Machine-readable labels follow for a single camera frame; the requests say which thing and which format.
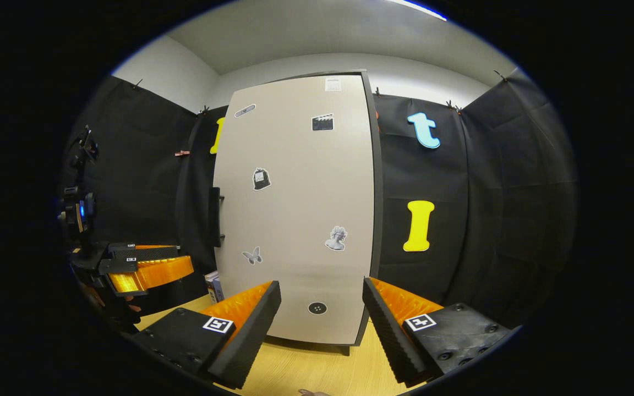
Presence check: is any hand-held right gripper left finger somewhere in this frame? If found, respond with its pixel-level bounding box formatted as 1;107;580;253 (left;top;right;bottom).
130;280;282;389

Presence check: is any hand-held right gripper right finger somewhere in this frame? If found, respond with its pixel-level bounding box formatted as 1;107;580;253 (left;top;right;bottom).
362;277;513;386

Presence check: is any black door handle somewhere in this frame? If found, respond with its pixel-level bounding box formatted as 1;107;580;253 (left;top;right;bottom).
209;187;224;248

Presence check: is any beige cabinet door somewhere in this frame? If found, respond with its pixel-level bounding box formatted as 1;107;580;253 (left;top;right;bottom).
212;74;375;346

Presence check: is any dark grey cabinet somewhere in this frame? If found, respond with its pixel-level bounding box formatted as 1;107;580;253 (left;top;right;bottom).
212;70;384;355

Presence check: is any dark blue book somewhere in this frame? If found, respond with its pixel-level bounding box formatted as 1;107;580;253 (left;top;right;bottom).
205;271;225;304

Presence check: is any black backdrop cloth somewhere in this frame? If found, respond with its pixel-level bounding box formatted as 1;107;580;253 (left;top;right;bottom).
61;69;579;331

